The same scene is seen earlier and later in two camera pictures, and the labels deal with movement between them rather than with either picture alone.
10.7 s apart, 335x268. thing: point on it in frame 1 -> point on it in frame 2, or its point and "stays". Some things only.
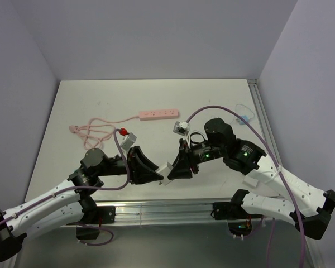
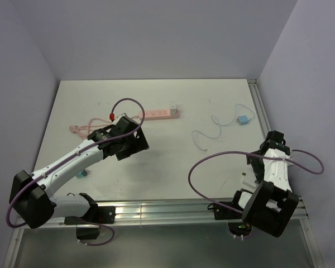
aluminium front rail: [162, 212] stays
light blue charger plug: [241, 121] stays
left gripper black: [141, 176] -> [139, 144]
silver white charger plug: [164, 171] -> [172, 110]
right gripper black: [181, 169] -> [258, 172]
